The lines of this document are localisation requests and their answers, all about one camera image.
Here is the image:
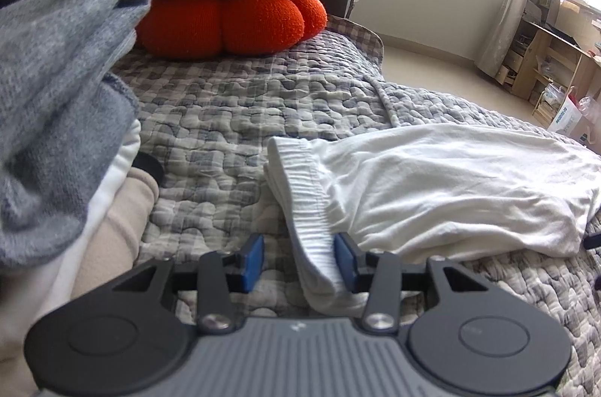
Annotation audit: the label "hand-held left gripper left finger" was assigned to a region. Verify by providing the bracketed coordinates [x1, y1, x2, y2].
[111, 232, 266, 335]

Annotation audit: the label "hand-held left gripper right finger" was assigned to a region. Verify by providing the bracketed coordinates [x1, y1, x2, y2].
[333, 232, 492, 332]

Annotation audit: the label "white pants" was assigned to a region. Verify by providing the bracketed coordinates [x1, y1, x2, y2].
[265, 122, 601, 318]

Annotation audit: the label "dark cloth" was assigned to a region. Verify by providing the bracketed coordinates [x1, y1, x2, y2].
[131, 152, 166, 187]

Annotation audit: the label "grey checked quilted blanket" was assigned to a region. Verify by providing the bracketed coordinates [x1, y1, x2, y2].
[108, 14, 601, 397]

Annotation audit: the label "grey sweater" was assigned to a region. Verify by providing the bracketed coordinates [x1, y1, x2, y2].
[0, 0, 153, 271]

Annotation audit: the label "wooden shelf desk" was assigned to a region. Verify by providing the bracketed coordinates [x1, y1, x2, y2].
[495, 0, 601, 130]

